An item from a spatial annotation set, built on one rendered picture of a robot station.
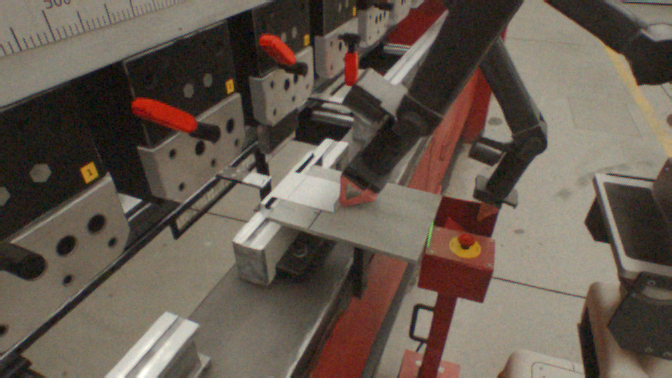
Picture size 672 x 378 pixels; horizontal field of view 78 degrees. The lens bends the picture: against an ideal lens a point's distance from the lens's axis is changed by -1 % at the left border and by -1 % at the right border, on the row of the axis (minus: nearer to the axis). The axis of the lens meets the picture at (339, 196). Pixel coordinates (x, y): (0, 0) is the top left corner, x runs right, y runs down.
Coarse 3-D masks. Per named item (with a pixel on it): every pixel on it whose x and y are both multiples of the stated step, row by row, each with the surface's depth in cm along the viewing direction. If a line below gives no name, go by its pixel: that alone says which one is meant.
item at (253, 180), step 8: (224, 168) 83; (232, 168) 83; (216, 176) 81; (224, 176) 80; (232, 176) 80; (240, 176) 80; (248, 176) 80; (256, 176) 80; (264, 176) 80; (248, 184) 79; (256, 184) 78; (264, 184) 78
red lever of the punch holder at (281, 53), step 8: (264, 40) 49; (272, 40) 49; (280, 40) 50; (264, 48) 50; (272, 48) 49; (280, 48) 50; (288, 48) 52; (272, 56) 52; (280, 56) 51; (288, 56) 52; (280, 64) 57; (288, 64) 54; (296, 64) 56; (304, 64) 56; (288, 72) 57; (296, 72) 57; (304, 72) 57
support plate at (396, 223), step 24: (312, 168) 84; (384, 192) 77; (408, 192) 77; (288, 216) 72; (312, 216) 72; (336, 216) 72; (360, 216) 72; (384, 216) 72; (408, 216) 72; (432, 216) 72; (336, 240) 68; (360, 240) 67; (384, 240) 67; (408, 240) 67
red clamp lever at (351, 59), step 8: (344, 40) 73; (352, 40) 72; (360, 40) 73; (352, 48) 74; (352, 56) 74; (352, 64) 75; (344, 72) 77; (352, 72) 76; (344, 80) 78; (352, 80) 77
